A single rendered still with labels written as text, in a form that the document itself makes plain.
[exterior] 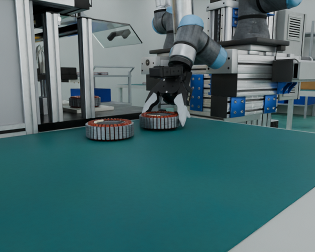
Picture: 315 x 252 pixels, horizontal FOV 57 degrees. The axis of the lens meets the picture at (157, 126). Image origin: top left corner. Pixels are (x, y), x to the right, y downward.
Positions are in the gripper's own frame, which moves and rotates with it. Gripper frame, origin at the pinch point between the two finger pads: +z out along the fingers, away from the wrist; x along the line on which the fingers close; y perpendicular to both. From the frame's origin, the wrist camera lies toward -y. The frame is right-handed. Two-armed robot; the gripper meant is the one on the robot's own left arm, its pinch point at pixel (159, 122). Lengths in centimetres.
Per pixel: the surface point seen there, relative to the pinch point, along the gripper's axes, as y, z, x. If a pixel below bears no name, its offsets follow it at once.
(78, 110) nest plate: -1.0, -1.0, 31.6
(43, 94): -9.2, -2.7, 40.8
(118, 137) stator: -16.1, 9.8, -1.3
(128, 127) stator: -14.3, 6.8, -1.8
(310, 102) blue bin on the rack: 578, -277, 24
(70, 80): -5.2, -10.1, 36.0
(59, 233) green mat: -43, 26, -22
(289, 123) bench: 318, -125, 17
